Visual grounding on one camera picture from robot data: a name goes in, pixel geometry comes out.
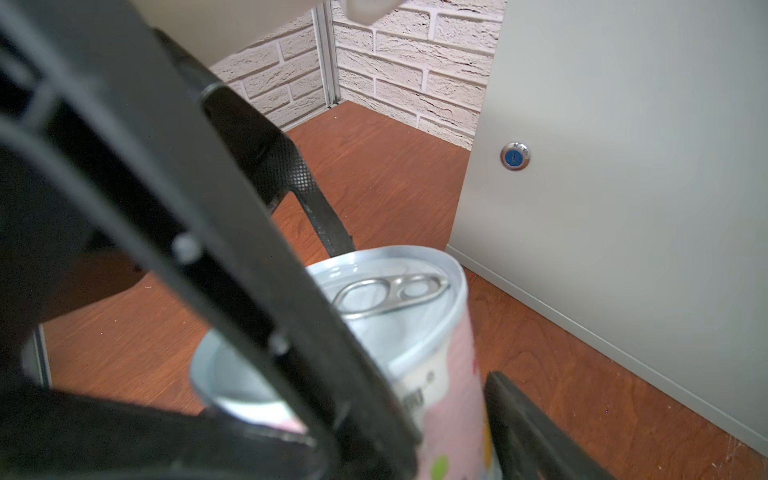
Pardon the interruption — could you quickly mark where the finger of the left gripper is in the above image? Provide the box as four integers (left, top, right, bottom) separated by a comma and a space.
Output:
153, 29, 356, 257
1, 1, 420, 479

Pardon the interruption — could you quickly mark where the grey metal cabinet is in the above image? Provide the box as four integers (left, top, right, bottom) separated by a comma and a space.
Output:
448, 1, 767, 452

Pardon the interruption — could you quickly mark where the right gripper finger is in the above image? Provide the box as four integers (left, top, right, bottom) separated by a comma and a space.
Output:
484, 372, 613, 480

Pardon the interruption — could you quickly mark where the grey corner wall post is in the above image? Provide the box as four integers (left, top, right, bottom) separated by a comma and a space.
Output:
312, 1, 342, 108

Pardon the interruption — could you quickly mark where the white lid purple can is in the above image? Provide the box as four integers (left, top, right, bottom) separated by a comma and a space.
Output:
190, 245, 502, 479

